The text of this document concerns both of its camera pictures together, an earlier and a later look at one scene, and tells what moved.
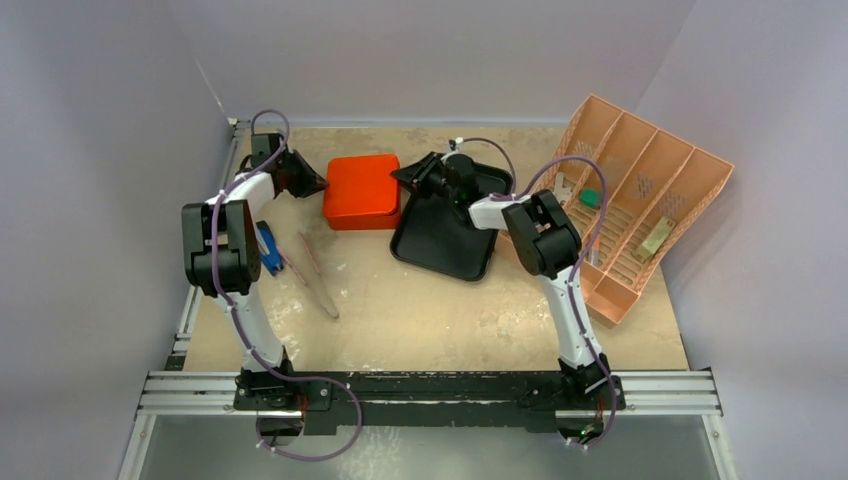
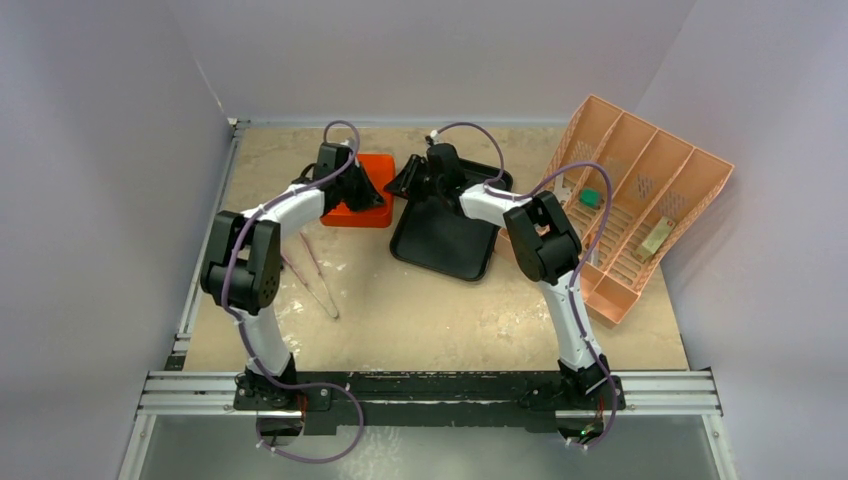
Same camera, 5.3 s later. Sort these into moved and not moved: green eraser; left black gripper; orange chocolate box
Moved: left black gripper
Not moved: green eraser; orange chocolate box
